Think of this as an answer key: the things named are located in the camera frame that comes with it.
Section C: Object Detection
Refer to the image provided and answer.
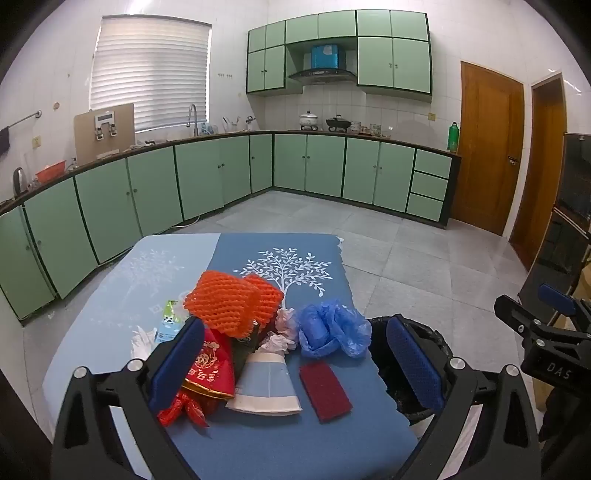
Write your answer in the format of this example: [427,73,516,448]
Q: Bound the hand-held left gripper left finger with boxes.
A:
[51,316,206,480]

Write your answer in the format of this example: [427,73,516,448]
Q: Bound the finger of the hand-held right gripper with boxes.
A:
[493,294,585,344]
[537,283,591,330]

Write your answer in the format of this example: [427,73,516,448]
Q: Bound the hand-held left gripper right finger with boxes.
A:
[385,314,541,480]

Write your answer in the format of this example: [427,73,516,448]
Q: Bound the red gold-print packet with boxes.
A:
[178,325,236,400]

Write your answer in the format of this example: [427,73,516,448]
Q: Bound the black trash bin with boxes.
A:
[367,315,455,428]

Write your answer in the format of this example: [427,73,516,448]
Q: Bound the white glove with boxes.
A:
[130,324,160,361]

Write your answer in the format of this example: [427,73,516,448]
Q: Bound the red candy wrapper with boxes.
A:
[158,392,220,428]

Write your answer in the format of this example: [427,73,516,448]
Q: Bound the dark green packet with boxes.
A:
[231,320,262,384]

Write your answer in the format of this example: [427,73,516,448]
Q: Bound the orange foam fruit net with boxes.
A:
[242,274,284,321]
[183,271,262,340]

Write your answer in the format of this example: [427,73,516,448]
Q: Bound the blue white paper cup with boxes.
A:
[225,352,303,417]

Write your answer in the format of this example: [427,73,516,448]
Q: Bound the blue plastic bag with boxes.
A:
[295,299,373,359]

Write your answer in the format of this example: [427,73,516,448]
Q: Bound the dark red scouring pad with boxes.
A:
[298,361,354,424]

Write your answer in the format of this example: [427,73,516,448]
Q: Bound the blue tree-print tablecloth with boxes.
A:
[41,233,419,480]

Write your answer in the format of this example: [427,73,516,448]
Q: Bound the narrow wooden door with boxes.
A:
[509,73,568,272]

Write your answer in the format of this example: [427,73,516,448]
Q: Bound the wide wooden door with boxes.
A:
[449,61,526,237]

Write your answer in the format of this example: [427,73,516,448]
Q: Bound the green base kitchen cabinets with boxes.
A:
[0,130,462,321]

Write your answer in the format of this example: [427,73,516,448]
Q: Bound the red plastic basket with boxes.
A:
[35,161,66,182]

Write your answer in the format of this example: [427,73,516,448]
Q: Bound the small white device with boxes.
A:
[95,112,118,139]

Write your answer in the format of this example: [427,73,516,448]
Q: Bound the white window blind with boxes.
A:
[89,15,213,134]

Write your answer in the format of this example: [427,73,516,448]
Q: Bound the black range hood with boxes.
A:
[287,67,358,86]

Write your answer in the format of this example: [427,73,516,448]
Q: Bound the green wall cabinets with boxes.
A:
[246,9,433,103]

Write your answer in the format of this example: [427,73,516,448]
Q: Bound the steel towel rail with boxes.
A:
[0,110,42,132]

